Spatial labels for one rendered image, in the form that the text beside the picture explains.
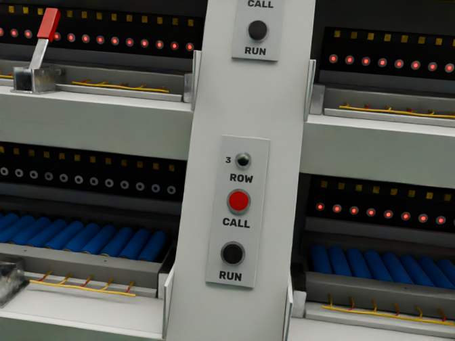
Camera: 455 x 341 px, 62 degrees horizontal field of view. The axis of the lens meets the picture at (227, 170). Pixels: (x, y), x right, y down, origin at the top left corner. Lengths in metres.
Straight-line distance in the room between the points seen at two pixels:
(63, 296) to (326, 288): 0.25
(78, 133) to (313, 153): 0.21
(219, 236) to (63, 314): 0.15
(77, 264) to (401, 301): 0.31
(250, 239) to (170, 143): 0.11
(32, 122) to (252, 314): 0.26
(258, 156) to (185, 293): 0.13
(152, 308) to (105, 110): 0.18
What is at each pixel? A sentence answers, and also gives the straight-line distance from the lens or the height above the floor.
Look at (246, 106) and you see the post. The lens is 0.33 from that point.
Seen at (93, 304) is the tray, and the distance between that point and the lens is 0.38.
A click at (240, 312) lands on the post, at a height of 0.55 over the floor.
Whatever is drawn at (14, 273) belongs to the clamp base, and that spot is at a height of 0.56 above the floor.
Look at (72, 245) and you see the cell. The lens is 0.44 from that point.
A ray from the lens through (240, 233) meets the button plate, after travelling 0.31.
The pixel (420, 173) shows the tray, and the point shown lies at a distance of 0.36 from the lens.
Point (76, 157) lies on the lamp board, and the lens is 0.52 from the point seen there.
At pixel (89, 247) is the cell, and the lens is 0.43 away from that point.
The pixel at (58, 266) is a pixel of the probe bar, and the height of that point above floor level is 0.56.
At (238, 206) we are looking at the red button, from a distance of 0.31.
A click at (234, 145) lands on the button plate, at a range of 0.32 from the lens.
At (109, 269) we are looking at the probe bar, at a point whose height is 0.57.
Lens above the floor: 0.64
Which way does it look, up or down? 6 degrees up
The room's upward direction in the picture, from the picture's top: 7 degrees clockwise
